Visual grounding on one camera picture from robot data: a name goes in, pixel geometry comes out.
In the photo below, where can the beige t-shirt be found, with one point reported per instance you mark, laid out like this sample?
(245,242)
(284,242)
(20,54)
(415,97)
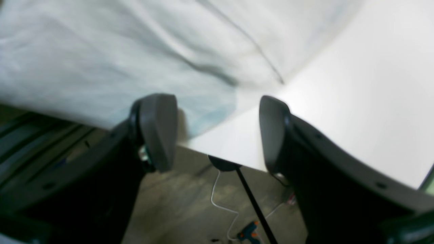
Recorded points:
(88,60)

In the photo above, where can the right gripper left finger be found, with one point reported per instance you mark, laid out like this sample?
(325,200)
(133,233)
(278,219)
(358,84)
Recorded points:
(91,199)

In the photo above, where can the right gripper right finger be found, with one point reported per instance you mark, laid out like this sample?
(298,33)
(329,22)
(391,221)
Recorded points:
(342,200)

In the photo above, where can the black slatted floor rack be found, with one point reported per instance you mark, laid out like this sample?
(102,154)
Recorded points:
(33,144)

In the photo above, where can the orange and teal tool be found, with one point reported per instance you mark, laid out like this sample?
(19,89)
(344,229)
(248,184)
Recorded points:
(249,233)

